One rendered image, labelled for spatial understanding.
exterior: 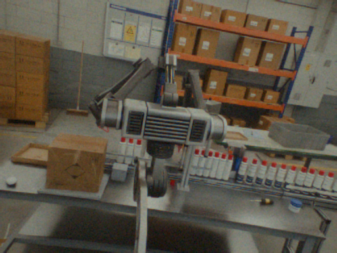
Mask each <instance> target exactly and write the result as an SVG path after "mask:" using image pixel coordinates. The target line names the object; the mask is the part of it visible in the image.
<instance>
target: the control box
mask: <svg viewBox="0 0 337 253"><path fill-rule="evenodd" d="M205 106H206V108H207V110H208V111H211V112H212V113H216V114H219V112H220V106H221V102H217V101H214V100H211V101H209V100H207V102H206V104H205Z"/></svg>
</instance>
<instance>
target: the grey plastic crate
mask: <svg viewBox="0 0 337 253"><path fill-rule="evenodd" d="M315 132H316V133H317V134H315ZM267 136H268V137H269V138H271V139H272V140H274V141H275V142H277V143H279V144H280V145H282V146H284V147H285V148H299V149H308V150H319V151H324V148H325V146H326V143H327V142H328V139H329V138H330V135H328V134H326V133H324V132H321V131H319V130H317V129H316V128H312V127H311V126H309V125H296V124H291V123H282V122H280V123H278V122H273V121H271V127H270V130H269V133H268V135H267Z"/></svg>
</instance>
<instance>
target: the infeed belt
mask: <svg viewBox="0 0 337 253"><path fill-rule="evenodd" d="M116 162H117V160H116V159H110V158H106V159H105V163H111V164H114V163H116ZM163 169H165V170H167V173H176V174H178V169H174V168H170V167H164V168H163ZM190 176H193V177H199V178H203V179H211V180H217V181H224V182H228V183H234V184H244V185H248V186H254V187H259V188H265V189H269V190H275V191H281V192H283V190H282V189H279V190H278V189H275V188H274V187H273V186H274V185H273V184H272V185H271V187H270V188H267V187H265V186H264V183H262V185H261V186H256V185H255V182H252V184H251V185H249V184H246V183H245V180H243V181H242V183H238V182H237V181H236V179H233V178H230V177H229V178H228V180H227V181H226V180H222V179H221V180H218V179H216V178H211V177H204V176H197V175H190Z"/></svg>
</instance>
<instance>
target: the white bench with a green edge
mask: <svg viewBox="0 0 337 253"><path fill-rule="evenodd" d="M228 127H229V128H230V129H232V130H233V131H234V132H240V133H241V134H243V135H244V136H246V135H245V134H244V132H243V130H242V129H248V130H253V131H257V132H260V134H261V135H262V136H263V138H264V140H262V139H259V138H251V137H248V136H246V138H249V139H248V141H241V140H229V139H224V140H223V141H222V142H217V141H216V140H212V141H213V142H214V144H217V145H221V146H223V147H224V148H227V147H228V144H227V143H226V141H232V142H237V143H242V144H243V145H244V146H245V147H246V150H249V151H254V152H263V153H268V154H282V155H292V156H298V157H307V159H306V161H305V164H304V167H306V168H307V170H308V168H309V164H310V162H311V160H312V158H313V159H323V160H329V161H337V147H336V146H333V145H331V144H327V145H326V146H325V148H324V151H319V150H308V149H299V148H285V147H284V146H282V145H280V144H279V143H277V142H275V141H274V140H272V139H271V138H269V137H268V136H267V135H268V133H269V131H265V130H257V129H249V128H241V127H236V126H228ZM307 170H306V172H305V173H307Z"/></svg>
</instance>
